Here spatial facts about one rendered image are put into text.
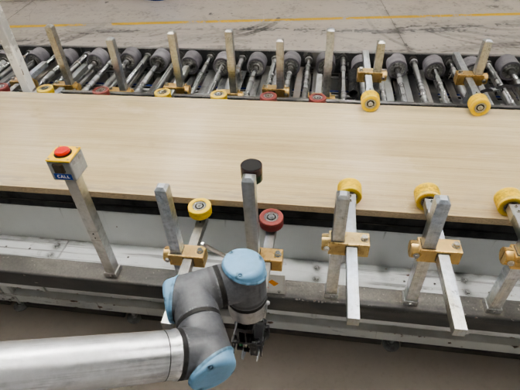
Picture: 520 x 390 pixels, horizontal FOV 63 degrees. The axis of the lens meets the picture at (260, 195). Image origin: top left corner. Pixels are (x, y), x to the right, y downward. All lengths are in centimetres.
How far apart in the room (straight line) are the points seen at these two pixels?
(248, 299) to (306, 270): 71
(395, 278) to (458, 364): 73
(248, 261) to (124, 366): 31
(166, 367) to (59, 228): 119
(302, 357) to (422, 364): 54
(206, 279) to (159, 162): 88
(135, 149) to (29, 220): 51
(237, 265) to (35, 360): 39
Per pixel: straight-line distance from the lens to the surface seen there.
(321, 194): 148
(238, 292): 89
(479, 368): 228
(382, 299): 147
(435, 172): 166
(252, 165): 115
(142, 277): 156
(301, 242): 157
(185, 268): 135
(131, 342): 77
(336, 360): 213
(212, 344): 80
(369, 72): 213
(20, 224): 198
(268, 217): 139
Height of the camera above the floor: 188
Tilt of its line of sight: 42 degrees down
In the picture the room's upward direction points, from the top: 3 degrees counter-clockwise
